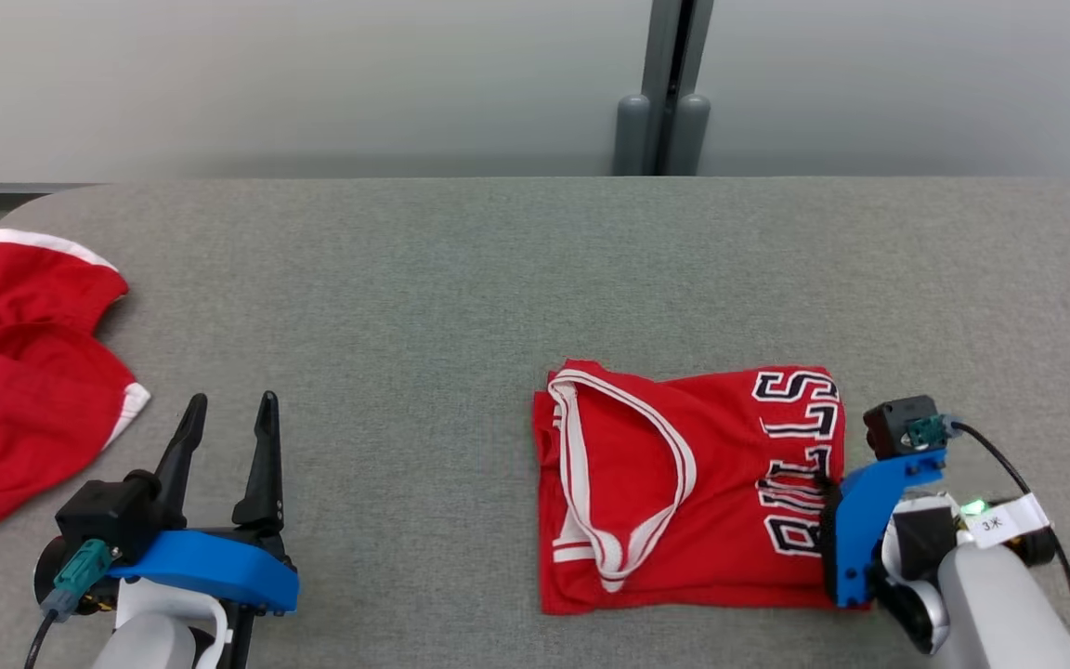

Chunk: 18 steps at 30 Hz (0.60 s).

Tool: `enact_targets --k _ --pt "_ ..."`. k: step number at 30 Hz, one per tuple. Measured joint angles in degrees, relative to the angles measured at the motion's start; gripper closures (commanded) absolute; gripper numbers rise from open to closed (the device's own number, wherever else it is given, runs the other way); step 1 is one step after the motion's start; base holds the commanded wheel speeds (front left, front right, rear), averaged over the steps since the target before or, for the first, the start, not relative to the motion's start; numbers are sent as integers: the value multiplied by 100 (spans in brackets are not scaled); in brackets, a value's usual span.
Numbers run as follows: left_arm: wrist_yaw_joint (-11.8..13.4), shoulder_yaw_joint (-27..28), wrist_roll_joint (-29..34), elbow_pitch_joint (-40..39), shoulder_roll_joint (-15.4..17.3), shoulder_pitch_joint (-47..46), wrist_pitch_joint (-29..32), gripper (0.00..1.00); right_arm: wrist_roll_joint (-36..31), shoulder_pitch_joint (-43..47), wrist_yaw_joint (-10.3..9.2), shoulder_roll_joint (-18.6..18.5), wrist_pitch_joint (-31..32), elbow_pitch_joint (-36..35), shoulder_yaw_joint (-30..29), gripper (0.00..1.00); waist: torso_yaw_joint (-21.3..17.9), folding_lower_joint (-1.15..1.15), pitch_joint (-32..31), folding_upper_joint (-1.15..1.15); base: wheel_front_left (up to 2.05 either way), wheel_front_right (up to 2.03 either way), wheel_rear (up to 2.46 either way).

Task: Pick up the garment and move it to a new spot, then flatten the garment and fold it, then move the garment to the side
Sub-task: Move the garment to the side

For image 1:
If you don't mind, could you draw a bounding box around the grey metal frame bar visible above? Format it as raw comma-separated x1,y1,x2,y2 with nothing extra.
0,165,99,289

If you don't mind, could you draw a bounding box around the red jersey with white stripes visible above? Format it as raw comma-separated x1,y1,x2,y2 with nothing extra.
533,359,848,617

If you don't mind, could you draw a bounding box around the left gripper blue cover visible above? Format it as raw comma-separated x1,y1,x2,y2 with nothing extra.
110,391,300,614

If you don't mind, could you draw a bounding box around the grey cylinder post foot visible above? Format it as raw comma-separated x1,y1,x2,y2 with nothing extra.
612,93,653,177
670,93,712,177

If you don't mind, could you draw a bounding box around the red shirt pile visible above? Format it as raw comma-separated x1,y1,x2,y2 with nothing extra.
0,229,151,557

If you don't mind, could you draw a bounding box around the grey wall partition post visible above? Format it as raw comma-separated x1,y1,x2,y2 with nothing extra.
642,0,715,177

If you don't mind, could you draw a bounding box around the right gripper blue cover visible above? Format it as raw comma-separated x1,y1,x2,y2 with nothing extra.
818,451,963,610

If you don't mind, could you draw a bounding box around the white cable label tag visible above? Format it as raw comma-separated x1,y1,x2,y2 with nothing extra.
965,494,1052,549

